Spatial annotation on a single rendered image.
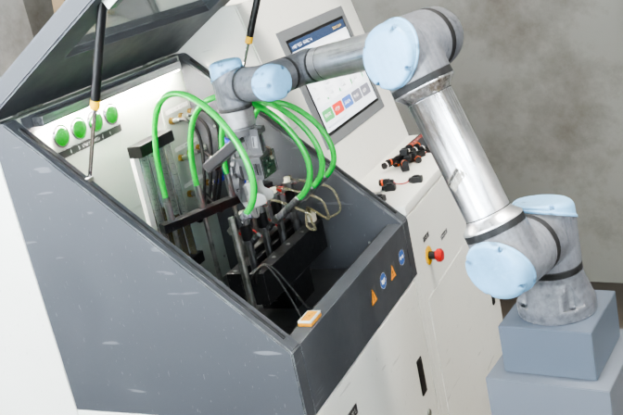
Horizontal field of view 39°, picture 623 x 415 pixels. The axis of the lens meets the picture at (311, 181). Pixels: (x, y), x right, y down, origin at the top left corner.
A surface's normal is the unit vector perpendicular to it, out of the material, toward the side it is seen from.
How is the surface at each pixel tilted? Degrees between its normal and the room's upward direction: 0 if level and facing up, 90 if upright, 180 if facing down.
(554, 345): 90
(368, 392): 90
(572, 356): 90
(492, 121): 90
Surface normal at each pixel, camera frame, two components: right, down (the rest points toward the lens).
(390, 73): -0.72, 0.17
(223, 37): -0.40, 0.33
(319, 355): 0.89, -0.06
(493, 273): -0.58, 0.45
